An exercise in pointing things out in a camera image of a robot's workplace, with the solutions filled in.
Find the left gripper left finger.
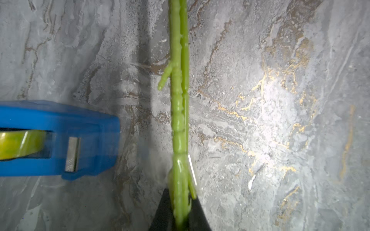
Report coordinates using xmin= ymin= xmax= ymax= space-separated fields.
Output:
xmin=148 ymin=188 xmax=173 ymax=231

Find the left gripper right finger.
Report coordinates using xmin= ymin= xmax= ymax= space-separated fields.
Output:
xmin=188 ymin=198 xmax=212 ymax=231

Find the pink flower bouquet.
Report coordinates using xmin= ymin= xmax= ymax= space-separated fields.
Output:
xmin=158 ymin=1 xmax=197 ymax=231

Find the blue tape dispenser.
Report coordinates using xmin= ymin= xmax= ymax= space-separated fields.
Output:
xmin=1 ymin=100 xmax=120 ymax=181

